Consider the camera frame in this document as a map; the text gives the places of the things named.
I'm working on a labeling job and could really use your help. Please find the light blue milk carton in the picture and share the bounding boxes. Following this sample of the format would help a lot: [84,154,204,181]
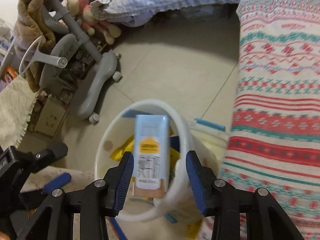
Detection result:
[133,115,170,198]

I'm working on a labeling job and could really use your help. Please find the white trash bin blue patches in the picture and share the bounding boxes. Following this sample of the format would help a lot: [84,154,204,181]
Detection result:
[94,99,227,224]

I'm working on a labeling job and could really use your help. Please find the cardboard box on floor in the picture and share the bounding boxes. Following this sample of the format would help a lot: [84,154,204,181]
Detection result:
[28,96,67,138]

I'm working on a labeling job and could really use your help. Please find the cream fringed rug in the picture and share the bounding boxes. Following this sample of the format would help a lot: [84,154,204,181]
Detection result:
[0,76,37,149]

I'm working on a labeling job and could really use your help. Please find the torn blue white carton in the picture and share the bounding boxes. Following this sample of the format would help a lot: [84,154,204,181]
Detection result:
[188,118,229,142]

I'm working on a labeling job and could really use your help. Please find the torn yellow foil wrapper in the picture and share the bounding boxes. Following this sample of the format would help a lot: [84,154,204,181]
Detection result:
[110,135,135,161]

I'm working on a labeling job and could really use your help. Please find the patterned knit bedspread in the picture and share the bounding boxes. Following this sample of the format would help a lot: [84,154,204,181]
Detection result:
[220,0,319,239]

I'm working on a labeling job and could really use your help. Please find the white bookshelf with books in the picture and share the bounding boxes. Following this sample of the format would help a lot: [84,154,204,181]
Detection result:
[0,20,20,91]

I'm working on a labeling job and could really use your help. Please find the grey kids desk chair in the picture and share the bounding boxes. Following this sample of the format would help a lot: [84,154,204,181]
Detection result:
[18,0,123,124]

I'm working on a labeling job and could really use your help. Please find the brown fleece blanket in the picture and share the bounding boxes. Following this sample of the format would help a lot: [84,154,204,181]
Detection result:
[12,0,69,93]

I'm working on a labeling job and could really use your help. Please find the pink plush monkey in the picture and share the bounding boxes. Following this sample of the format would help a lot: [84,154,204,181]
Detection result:
[66,0,121,45]

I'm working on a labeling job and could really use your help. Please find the lilac checked duvet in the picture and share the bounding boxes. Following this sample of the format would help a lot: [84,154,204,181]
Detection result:
[89,0,253,28]

